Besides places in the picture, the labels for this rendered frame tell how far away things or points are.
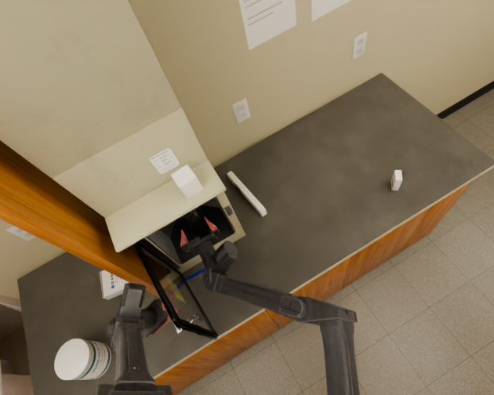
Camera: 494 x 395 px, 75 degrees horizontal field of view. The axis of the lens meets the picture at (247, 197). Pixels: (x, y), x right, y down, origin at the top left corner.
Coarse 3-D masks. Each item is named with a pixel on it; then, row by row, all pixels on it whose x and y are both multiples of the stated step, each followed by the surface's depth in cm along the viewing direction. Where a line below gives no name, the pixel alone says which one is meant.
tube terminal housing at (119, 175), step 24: (168, 120) 73; (120, 144) 72; (144, 144) 75; (168, 144) 79; (192, 144) 83; (72, 168) 70; (96, 168) 73; (120, 168) 77; (144, 168) 81; (192, 168) 90; (72, 192) 75; (96, 192) 79; (120, 192) 83; (144, 192) 87; (192, 264) 135
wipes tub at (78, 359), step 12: (60, 348) 115; (72, 348) 114; (84, 348) 114; (96, 348) 118; (108, 348) 126; (60, 360) 113; (72, 360) 112; (84, 360) 112; (96, 360) 116; (108, 360) 123; (60, 372) 111; (72, 372) 111; (84, 372) 112; (96, 372) 118
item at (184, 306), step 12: (144, 252) 98; (144, 264) 91; (156, 264) 102; (168, 276) 107; (180, 276) 127; (156, 288) 87; (168, 288) 96; (180, 288) 112; (180, 300) 101; (192, 300) 118; (168, 312) 84; (180, 312) 92; (192, 312) 106; (204, 324) 110
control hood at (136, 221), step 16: (208, 176) 87; (160, 192) 87; (176, 192) 86; (208, 192) 85; (128, 208) 87; (144, 208) 86; (160, 208) 85; (176, 208) 84; (192, 208) 84; (112, 224) 85; (128, 224) 84; (144, 224) 83; (160, 224) 83; (112, 240) 83; (128, 240) 82
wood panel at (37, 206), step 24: (0, 144) 68; (0, 168) 63; (24, 168) 72; (0, 192) 59; (24, 192) 67; (48, 192) 77; (0, 216) 60; (24, 216) 62; (48, 216) 70; (72, 216) 82; (96, 216) 97; (48, 240) 70; (72, 240) 75; (96, 240) 88; (96, 264) 86; (120, 264) 94
